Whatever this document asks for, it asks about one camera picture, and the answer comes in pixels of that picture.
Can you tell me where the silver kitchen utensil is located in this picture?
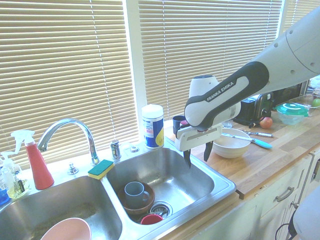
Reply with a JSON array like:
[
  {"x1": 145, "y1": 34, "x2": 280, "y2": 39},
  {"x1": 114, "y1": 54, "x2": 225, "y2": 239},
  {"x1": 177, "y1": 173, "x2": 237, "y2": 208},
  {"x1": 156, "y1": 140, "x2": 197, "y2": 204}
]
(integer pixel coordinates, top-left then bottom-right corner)
[{"x1": 241, "y1": 129, "x2": 275, "y2": 138}]

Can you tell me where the chrome gooseneck faucet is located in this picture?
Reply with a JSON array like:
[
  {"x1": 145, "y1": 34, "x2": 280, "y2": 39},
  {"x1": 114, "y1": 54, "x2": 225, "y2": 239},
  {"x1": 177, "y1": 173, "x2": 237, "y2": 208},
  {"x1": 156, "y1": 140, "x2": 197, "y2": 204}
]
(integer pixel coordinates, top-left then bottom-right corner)
[{"x1": 37, "y1": 117, "x2": 101, "y2": 166}]

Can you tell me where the clear container green lid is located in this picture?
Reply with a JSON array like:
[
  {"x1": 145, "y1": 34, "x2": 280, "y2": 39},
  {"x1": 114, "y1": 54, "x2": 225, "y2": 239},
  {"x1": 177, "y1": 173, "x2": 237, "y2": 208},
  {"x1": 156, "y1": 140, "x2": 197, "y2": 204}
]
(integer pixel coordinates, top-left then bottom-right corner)
[{"x1": 275, "y1": 102, "x2": 311, "y2": 126}]

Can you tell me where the black toaster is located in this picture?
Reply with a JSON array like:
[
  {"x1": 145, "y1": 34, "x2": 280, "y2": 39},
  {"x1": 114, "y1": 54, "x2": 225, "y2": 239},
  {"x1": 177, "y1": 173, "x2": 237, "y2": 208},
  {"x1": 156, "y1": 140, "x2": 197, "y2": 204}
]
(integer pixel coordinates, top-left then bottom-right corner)
[{"x1": 233, "y1": 91, "x2": 275, "y2": 127}]

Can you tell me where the chrome sink sprayer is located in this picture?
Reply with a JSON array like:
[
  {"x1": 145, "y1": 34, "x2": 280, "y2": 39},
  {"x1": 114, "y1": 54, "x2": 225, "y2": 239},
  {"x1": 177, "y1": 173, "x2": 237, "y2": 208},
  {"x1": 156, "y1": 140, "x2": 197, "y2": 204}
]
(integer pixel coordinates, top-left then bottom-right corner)
[{"x1": 110, "y1": 139, "x2": 123, "y2": 160}]

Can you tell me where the chrome faucet knob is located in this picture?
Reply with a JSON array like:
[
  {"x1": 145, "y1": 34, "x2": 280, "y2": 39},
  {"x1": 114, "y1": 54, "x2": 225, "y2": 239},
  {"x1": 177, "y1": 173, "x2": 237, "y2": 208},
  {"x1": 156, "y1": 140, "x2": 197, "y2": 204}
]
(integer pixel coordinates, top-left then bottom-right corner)
[{"x1": 66, "y1": 161, "x2": 80, "y2": 175}]

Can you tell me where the black floor cable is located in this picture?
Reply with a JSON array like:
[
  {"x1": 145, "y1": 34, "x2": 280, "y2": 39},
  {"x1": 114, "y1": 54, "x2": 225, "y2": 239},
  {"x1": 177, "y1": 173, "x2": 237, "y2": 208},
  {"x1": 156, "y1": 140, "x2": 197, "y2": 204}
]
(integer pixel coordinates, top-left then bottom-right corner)
[{"x1": 276, "y1": 212, "x2": 298, "y2": 240}]

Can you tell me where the cream ceramic bowl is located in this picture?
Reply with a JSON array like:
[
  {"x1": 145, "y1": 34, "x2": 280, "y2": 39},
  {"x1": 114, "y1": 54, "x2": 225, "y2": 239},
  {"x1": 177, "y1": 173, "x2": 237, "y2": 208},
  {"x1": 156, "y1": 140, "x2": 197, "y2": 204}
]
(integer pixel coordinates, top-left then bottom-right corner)
[{"x1": 211, "y1": 128, "x2": 252, "y2": 160}]

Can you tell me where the pink bowl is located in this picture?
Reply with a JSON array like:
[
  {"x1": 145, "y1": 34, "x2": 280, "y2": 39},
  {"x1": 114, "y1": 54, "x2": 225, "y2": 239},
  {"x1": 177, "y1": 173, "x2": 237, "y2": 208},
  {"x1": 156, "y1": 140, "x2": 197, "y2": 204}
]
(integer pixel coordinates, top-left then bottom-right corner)
[{"x1": 39, "y1": 217, "x2": 92, "y2": 240}]

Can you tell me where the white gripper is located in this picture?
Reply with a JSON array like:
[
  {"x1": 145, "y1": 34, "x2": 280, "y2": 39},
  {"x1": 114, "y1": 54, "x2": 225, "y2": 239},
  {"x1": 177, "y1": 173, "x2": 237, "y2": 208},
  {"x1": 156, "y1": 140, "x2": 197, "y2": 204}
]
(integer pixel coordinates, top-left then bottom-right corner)
[{"x1": 174, "y1": 124, "x2": 223, "y2": 169}]

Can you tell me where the brown wooden bowl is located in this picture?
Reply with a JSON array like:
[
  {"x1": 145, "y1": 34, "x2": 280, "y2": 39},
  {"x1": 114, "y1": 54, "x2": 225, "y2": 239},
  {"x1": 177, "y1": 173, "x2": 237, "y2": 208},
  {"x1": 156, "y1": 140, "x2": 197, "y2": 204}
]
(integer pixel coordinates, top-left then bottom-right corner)
[{"x1": 117, "y1": 181, "x2": 156, "y2": 216}]

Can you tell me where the red spray bottle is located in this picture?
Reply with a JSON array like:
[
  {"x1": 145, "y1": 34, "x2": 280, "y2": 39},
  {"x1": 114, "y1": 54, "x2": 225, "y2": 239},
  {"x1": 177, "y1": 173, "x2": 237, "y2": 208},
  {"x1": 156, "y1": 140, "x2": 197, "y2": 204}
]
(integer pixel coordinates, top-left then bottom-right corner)
[{"x1": 10, "y1": 129, "x2": 55, "y2": 191}]

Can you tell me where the stainless steel double sink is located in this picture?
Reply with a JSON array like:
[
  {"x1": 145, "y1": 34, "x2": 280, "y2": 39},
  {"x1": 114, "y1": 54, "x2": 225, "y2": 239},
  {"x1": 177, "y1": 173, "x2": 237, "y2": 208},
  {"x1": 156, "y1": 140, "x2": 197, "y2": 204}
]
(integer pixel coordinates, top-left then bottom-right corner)
[{"x1": 0, "y1": 139, "x2": 238, "y2": 240}]

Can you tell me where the black microwave oven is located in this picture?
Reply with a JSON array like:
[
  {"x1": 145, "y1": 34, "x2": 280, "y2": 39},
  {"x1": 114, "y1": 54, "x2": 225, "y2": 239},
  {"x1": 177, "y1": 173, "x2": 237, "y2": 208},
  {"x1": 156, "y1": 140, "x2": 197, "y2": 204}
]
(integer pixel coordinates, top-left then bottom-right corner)
[{"x1": 273, "y1": 81, "x2": 310, "y2": 106}]

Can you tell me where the red cup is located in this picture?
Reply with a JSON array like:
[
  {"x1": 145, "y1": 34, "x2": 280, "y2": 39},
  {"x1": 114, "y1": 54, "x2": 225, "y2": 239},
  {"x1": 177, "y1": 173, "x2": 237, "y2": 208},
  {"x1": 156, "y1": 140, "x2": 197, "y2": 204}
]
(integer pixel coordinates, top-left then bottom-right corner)
[{"x1": 140, "y1": 213, "x2": 165, "y2": 225}]

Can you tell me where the yellow green sponge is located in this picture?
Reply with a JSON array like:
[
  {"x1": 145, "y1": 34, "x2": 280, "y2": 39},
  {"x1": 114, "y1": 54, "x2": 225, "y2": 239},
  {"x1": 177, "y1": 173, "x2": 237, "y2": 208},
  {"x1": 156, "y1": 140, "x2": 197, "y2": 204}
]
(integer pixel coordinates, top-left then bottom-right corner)
[{"x1": 87, "y1": 159, "x2": 115, "y2": 180}]

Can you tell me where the white wipes canister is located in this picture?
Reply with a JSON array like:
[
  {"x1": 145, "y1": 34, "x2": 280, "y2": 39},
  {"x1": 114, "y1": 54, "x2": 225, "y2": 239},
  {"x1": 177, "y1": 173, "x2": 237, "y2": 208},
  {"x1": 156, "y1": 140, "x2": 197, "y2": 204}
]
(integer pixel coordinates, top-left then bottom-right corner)
[{"x1": 141, "y1": 104, "x2": 165, "y2": 150}]

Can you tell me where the red apple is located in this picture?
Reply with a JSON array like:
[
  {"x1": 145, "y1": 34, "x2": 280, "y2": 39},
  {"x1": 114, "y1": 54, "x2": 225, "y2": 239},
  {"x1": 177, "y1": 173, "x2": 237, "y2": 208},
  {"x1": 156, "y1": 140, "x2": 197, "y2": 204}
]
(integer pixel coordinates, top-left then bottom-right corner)
[{"x1": 259, "y1": 116, "x2": 273, "y2": 130}]

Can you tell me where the metal drain strainer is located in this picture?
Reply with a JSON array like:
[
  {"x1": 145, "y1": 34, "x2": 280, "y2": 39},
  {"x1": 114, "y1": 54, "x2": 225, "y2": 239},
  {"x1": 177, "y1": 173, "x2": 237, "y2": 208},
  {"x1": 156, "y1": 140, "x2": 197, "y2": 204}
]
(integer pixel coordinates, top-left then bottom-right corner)
[{"x1": 149, "y1": 201, "x2": 173, "y2": 217}]

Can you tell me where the gray ceramic mug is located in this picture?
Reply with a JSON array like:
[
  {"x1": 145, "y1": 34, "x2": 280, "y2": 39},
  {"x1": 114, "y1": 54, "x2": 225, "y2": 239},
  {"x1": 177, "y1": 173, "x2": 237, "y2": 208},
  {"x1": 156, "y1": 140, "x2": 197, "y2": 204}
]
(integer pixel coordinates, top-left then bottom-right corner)
[{"x1": 124, "y1": 181, "x2": 150, "y2": 209}]

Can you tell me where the white sink cap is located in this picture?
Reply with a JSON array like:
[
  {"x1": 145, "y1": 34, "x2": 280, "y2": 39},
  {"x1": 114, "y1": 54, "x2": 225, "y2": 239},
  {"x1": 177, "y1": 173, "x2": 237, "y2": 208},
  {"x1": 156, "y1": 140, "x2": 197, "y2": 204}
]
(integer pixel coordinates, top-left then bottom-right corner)
[{"x1": 121, "y1": 141, "x2": 140, "y2": 153}]

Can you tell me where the metal cabinet handle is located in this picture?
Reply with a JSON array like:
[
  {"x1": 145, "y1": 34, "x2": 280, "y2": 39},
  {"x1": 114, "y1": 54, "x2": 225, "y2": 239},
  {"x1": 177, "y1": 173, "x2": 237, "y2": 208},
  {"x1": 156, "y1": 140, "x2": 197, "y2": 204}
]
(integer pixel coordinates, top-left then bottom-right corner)
[{"x1": 275, "y1": 186, "x2": 295, "y2": 203}]

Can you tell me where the navy blue mug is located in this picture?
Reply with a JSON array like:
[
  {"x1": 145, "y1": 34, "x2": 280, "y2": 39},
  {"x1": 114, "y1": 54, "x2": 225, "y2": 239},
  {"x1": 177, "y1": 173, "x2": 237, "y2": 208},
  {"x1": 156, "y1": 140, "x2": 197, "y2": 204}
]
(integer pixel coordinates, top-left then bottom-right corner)
[{"x1": 172, "y1": 115, "x2": 187, "y2": 135}]

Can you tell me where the teal plastic knife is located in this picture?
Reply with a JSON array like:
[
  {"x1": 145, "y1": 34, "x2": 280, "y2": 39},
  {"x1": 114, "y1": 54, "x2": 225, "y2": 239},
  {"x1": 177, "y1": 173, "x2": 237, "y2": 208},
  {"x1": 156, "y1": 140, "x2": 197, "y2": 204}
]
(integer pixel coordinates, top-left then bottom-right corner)
[{"x1": 249, "y1": 138, "x2": 273, "y2": 150}]

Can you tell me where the clear soap pump bottle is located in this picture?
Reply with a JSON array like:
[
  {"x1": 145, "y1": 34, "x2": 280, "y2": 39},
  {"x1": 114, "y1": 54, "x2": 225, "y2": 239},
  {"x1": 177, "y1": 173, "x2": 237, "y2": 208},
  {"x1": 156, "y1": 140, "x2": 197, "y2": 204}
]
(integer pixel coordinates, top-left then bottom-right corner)
[{"x1": 0, "y1": 151, "x2": 15, "y2": 200}]

